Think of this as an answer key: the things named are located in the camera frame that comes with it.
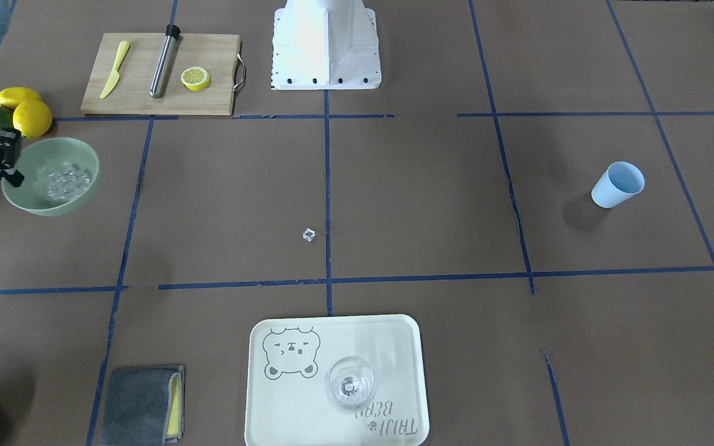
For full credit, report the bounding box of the light green bowl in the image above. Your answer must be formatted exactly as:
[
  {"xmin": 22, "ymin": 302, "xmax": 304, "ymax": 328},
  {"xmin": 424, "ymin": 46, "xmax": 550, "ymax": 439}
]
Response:
[{"xmin": 1, "ymin": 138, "xmax": 101, "ymax": 217}]

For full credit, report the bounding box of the light blue plastic cup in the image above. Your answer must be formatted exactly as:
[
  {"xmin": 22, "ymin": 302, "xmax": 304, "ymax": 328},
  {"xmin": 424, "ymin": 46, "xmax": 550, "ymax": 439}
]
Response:
[{"xmin": 591, "ymin": 161, "xmax": 645, "ymax": 209}]

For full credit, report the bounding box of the loose clear ice cube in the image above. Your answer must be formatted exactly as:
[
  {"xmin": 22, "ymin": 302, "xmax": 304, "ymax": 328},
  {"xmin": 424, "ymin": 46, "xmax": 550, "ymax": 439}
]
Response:
[{"xmin": 301, "ymin": 227, "xmax": 315, "ymax": 242}]

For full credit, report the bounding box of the yellow lemon lower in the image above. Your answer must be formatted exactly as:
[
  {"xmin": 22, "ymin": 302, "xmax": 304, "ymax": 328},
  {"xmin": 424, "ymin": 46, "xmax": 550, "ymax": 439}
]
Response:
[{"xmin": 12, "ymin": 99, "xmax": 53, "ymax": 139}]

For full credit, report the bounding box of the yellow lemon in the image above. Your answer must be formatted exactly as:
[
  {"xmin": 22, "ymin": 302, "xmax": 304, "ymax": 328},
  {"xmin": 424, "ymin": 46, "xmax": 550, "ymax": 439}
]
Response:
[
  {"xmin": 0, "ymin": 85, "xmax": 42, "ymax": 110},
  {"xmin": 12, "ymin": 99, "xmax": 53, "ymax": 139}
]

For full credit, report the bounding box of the yellow lemon upper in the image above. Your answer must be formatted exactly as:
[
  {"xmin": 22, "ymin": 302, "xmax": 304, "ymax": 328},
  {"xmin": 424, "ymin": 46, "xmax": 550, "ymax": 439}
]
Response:
[{"xmin": 0, "ymin": 85, "xmax": 42, "ymax": 110}]

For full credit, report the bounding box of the wooden cutting board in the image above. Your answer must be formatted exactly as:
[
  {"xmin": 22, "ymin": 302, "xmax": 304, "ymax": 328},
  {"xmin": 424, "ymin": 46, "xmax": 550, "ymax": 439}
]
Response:
[{"xmin": 80, "ymin": 33, "xmax": 247, "ymax": 116}]

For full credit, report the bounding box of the yellow plastic knife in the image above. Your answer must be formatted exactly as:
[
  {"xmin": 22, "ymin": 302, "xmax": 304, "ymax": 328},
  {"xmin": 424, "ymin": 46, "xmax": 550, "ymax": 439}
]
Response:
[{"xmin": 99, "ymin": 40, "xmax": 131, "ymax": 99}]

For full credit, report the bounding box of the steel muddler black cap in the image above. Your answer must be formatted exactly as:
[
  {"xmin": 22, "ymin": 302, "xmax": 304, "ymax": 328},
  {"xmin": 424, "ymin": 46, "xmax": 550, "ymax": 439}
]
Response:
[{"xmin": 148, "ymin": 24, "xmax": 180, "ymax": 98}]

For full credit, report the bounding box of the half lemon slice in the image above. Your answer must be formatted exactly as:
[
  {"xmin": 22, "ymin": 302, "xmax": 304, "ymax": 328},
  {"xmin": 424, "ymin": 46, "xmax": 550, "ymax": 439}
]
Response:
[{"xmin": 180, "ymin": 67, "xmax": 211, "ymax": 91}]

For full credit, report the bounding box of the grey and yellow cloth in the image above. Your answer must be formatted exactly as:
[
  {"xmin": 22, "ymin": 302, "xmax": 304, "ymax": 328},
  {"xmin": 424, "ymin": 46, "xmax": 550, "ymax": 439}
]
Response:
[{"xmin": 99, "ymin": 364, "xmax": 186, "ymax": 445}]

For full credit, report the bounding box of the clear wine glass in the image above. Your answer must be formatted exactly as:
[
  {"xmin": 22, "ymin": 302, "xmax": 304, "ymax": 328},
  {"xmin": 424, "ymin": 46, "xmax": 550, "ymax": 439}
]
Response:
[{"xmin": 325, "ymin": 356, "xmax": 376, "ymax": 411}]

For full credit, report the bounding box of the cream bear serving tray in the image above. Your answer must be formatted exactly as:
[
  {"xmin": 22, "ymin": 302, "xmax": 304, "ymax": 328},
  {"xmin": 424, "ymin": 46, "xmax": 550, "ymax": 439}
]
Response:
[{"xmin": 244, "ymin": 314, "xmax": 430, "ymax": 445}]

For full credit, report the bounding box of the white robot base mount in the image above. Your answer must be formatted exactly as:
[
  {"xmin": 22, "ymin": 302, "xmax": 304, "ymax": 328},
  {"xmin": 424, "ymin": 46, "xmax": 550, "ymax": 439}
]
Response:
[{"xmin": 270, "ymin": 1, "xmax": 382, "ymax": 90}]

